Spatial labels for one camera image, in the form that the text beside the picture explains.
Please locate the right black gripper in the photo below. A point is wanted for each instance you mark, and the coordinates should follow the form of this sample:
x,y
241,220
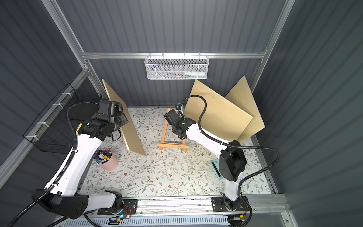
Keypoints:
x,y
171,117

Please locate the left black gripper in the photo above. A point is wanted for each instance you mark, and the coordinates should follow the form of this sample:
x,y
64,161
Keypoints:
x,y
119,118

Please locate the wooden easel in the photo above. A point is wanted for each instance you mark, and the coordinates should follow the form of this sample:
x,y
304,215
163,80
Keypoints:
x,y
169,140

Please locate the plywood board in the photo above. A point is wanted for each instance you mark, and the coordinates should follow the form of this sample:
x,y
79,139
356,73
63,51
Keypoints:
x,y
222,118
130,135
241,96

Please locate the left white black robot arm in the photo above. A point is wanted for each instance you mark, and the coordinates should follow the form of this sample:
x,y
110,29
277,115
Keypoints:
x,y
60,195

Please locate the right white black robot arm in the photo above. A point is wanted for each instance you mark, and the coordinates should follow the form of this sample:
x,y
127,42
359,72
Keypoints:
x,y
231,161

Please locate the yellow sticky note pad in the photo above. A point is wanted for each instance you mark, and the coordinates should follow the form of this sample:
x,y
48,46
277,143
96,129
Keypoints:
x,y
78,128

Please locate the floral patterned table mat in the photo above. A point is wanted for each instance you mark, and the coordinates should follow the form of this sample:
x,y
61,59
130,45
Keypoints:
x,y
160,172

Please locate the pink cup with pens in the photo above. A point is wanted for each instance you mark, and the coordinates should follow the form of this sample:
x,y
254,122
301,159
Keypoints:
x,y
106,159

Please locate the teal calculator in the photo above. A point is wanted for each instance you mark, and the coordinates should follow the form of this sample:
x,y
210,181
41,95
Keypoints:
x,y
215,167

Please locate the white marker in basket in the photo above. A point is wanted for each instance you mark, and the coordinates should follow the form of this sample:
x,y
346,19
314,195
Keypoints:
x,y
195,74

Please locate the white wire mesh basket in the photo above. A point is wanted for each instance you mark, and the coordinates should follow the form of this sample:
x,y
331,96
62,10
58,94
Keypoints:
x,y
173,67

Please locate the black wire wall basket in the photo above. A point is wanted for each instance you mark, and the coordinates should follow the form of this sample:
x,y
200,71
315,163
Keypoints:
x,y
50,131

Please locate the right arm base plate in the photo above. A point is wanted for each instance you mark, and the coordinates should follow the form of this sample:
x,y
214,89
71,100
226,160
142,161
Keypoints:
x,y
223,204

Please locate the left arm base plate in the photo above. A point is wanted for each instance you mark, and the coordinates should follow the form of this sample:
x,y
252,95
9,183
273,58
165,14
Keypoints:
x,y
124,207

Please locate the aluminium rail at front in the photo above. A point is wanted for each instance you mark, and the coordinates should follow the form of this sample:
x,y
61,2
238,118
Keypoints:
x,y
202,205

